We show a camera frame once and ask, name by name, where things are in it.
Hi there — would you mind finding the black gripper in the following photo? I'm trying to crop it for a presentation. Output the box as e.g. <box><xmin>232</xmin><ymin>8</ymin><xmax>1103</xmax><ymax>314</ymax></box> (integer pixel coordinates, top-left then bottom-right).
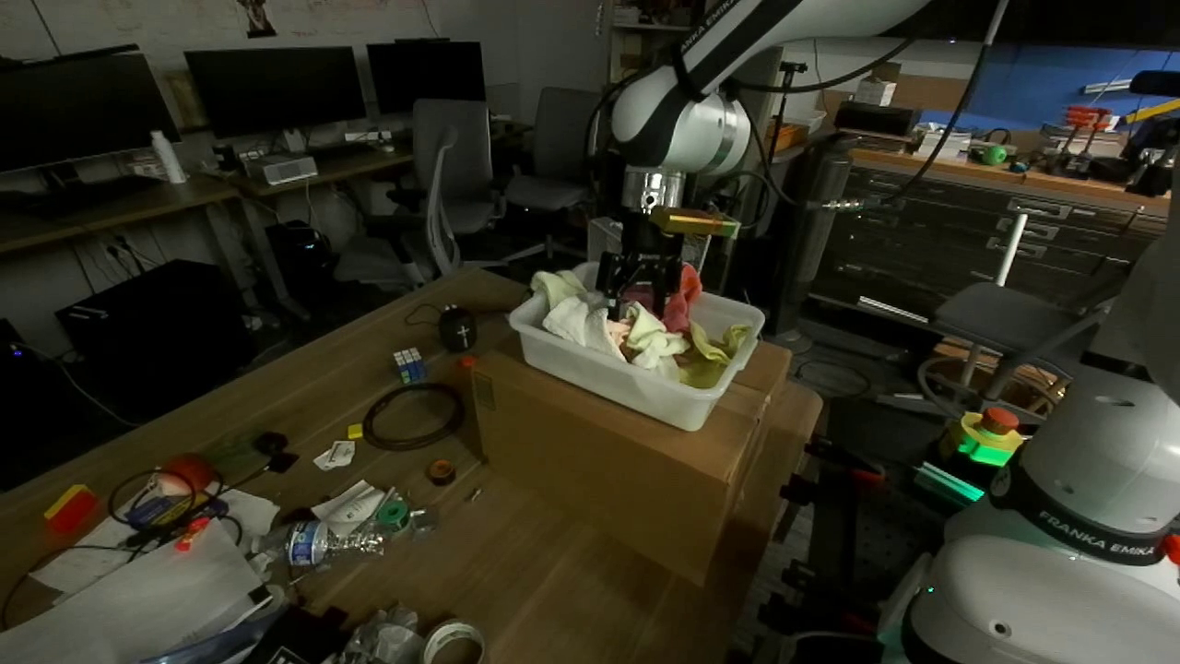
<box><xmin>597</xmin><ymin>216</ymin><xmax>682</xmax><ymax>327</ymax></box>

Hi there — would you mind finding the pink towel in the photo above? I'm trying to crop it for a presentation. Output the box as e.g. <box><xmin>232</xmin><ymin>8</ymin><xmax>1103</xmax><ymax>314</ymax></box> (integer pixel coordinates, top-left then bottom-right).
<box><xmin>660</xmin><ymin>259</ymin><xmax>707</xmax><ymax>340</ymax></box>

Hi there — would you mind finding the pale green towel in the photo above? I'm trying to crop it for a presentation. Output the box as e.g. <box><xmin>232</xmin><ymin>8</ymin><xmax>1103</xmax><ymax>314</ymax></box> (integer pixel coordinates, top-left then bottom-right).
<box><xmin>616</xmin><ymin>303</ymin><xmax>692</xmax><ymax>375</ymax></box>

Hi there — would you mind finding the white towel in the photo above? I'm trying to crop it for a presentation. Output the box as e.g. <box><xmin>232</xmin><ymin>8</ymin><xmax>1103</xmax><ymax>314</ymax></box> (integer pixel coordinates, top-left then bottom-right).
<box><xmin>526</xmin><ymin>267</ymin><xmax>624</xmax><ymax>361</ymax></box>

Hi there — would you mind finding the white plastic basket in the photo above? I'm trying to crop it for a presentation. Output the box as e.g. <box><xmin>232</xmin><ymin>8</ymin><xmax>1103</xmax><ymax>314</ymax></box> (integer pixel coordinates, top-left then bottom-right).
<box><xmin>505</xmin><ymin>254</ymin><xmax>769</xmax><ymax>435</ymax></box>

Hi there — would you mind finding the grey office chair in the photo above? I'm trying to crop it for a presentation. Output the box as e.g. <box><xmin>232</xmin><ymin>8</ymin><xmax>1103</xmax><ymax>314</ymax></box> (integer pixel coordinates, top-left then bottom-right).
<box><xmin>500</xmin><ymin>85</ymin><xmax>608</xmax><ymax>243</ymax></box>
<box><xmin>406</xmin><ymin>97</ymin><xmax>505</xmax><ymax>280</ymax></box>

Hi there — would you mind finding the tall cardboard box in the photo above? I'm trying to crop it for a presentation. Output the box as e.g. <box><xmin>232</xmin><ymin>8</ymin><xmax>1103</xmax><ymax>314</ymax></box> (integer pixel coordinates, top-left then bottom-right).
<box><xmin>698</xmin><ymin>375</ymin><xmax>830</xmax><ymax>664</ymax></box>

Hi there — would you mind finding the Rubik's cube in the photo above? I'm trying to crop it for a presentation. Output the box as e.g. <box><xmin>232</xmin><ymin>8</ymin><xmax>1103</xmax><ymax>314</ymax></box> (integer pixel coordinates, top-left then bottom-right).
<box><xmin>390</xmin><ymin>344</ymin><xmax>433</xmax><ymax>387</ymax></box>

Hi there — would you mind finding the white shelf unit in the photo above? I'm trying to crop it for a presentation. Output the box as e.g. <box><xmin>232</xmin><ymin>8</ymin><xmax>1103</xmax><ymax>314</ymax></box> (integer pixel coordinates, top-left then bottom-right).
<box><xmin>603</xmin><ymin>0</ymin><xmax>715</xmax><ymax>91</ymax></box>

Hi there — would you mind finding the black computer monitor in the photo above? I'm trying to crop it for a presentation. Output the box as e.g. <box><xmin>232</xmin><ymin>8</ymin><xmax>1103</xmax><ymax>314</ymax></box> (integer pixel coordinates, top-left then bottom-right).
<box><xmin>365</xmin><ymin>32</ymin><xmax>489</xmax><ymax>120</ymax></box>
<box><xmin>0</xmin><ymin>44</ymin><xmax>179</xmax><ymax>177</ymax></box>
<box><xmin>179</xmin><ymin>44</ymin><xmax>374</xmax><ymax>140</ymax></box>

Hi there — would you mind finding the black metal stand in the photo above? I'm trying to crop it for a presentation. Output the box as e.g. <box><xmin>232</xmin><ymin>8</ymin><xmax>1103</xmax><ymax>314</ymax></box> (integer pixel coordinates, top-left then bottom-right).
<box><xmin>753</xmin><ymin>435</ymin><xmax>908</xmax><ymax>664</ymax></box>

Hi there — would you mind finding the dark drawer cabinet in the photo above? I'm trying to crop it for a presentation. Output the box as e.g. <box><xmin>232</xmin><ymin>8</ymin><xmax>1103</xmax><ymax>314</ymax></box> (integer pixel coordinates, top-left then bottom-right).
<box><xmin>804</xmin><ymin>162</ymin><xmax>1164</xmax><ymax>327</ymax></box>

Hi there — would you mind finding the small white wrapper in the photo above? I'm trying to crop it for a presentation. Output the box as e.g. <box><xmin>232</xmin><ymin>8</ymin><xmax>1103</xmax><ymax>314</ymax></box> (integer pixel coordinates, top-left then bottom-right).
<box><xmin>308</xmin><ymin>437</ymin><xmax>363</xmax><ymax>476</ymax></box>

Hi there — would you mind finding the small brown carton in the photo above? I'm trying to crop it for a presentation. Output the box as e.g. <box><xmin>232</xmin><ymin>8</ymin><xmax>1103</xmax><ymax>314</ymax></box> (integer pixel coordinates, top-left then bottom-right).
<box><xmin>876</xmin><ymin>70</ymin><xmax>982</xmax><ymax>118</ymax></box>

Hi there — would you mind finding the clear bag with white label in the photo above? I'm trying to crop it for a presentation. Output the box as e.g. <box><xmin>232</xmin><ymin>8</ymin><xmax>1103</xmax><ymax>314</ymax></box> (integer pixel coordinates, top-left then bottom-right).
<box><xmin>307</xmin><ymin>476</ymin><xmax>436</xmax><ymax>544</ymax></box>

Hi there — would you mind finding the green lit device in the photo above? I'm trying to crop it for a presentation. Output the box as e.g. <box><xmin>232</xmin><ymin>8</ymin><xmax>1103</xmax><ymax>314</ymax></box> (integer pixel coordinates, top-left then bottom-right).
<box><xmin>912</xmin><ymin>456</ymin><xmax>992</xmax><ymax>509</ymax></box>

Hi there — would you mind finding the wooden workbench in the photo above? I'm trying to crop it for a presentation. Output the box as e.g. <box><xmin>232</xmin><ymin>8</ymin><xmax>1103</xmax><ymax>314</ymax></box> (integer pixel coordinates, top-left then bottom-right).
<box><xmin>833</xmin><ymin>140</ymin><xmax>1175</xmax><ymax>232</ymax></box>

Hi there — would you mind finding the white flat device box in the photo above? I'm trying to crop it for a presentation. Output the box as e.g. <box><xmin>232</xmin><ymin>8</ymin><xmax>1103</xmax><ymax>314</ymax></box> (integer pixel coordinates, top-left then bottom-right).
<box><xmin>257</xmin><ymin>152</ymin><xmax>324</xmax><ymax>190</ymax></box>

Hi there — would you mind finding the grey stool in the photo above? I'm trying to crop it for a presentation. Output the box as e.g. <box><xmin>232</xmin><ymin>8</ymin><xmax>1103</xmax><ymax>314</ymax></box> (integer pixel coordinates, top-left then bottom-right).
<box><xmin>929</xmin><ymin>210</ymin><xmax>1103</xmax><ymax>364</ymax></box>

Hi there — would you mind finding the red emergency stop button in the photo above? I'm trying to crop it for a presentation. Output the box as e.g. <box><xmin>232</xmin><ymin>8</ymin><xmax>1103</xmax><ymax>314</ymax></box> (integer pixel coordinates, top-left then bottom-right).
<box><xmin>955</xmin><ymin>401</ymin><xmax>1031</xmax><ymax>472</ymax></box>

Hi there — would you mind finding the white tape roll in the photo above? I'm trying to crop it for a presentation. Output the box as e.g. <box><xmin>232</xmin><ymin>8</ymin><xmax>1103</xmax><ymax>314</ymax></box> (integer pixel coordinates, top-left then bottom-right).
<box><xmin>422</xmin><ymin>617</ymin><xmax>489</xmax><ymax>664</ymax></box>

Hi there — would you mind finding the clear plastic bottle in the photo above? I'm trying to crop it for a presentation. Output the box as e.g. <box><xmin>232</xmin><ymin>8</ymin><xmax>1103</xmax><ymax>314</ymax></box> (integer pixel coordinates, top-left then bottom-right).
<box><xmin>251</xmin><ymin>514</ymin><xmax>343</xmax><ymax>570</ymax></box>

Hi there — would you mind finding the crumpled clear plastic bag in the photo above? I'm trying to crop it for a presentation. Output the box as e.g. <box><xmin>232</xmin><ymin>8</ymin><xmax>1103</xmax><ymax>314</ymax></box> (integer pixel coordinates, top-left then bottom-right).
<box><xmin>334</xmin><ymin>603</ymin><xmax>426</xmax><ymax>664</ymax></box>

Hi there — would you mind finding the large black bag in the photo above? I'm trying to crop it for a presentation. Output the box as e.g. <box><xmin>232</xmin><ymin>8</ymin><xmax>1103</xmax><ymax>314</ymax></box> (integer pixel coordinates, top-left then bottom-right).
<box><xmin>53</xmin><ymin>254</ymin><xmax>265</xmax><ymax>426</ymax></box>

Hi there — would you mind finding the blue board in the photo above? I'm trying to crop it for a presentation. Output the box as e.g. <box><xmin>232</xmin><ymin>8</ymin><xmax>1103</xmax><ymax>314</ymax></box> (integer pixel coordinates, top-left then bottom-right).
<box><xmin>970</xmin><ymin>44</ymin><xmax>1180</xmax><ymax>131</ymax></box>

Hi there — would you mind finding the white plastic bottle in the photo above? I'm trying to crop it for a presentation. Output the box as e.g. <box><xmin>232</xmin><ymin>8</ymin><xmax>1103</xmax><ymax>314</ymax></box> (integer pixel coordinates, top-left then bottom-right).
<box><xmin>149</xmin><ymin>125</ymin><xmax>192</xmax><ymax>190</ymax></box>

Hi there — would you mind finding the red capped container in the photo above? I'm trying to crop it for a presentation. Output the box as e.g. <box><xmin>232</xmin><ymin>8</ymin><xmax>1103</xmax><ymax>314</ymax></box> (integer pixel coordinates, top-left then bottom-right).
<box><xmin>108</xmin><ymin>455</ymin><xmax>232</xmax><ymax>540</ymax></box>

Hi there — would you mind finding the large white paper sheet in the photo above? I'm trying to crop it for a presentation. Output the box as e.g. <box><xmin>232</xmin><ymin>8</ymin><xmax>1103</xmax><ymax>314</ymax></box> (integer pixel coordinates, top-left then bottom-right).
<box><xmin>0</xmin><ymin>492</ymin><xmax>291</xmax><ymax>664</ymax></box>

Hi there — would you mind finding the red and yellow block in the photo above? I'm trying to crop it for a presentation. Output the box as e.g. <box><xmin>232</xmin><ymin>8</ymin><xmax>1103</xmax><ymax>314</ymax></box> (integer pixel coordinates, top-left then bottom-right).
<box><xmin>39</xmin><ymin>479</ymin><xmax>108</xmax><ymax>544</ymax></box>

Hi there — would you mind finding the gold wrist camera bar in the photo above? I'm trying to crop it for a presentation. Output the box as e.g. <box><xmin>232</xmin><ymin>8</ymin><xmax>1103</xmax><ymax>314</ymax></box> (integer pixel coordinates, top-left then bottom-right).
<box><xmin>650</xmin><ymin>201</ymin><xmax>746</xmax><ymax>243</ymax></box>

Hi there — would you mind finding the black cable ring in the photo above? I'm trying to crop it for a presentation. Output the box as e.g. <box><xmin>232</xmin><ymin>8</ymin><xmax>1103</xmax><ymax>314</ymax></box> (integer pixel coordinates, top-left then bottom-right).
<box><xmin>359</xmin><ymin>381</ymin><xmax>470</xmax><ymax>455</ymax></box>

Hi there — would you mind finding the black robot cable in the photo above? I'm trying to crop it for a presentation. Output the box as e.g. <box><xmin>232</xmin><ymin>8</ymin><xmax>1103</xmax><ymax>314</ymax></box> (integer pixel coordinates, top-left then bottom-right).
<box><xmin>735</xmin><ymin>0</ymin><xmax>1026</xmax><ymax>216</ymax></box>

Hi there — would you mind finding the dark wall-mounted fixture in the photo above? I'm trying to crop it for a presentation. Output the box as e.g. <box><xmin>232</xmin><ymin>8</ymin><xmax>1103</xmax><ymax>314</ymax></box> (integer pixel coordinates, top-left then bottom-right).
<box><xmin>236</xmin><ymin>0</ymin><xmax>280</xmax><ymax>42</ymax></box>

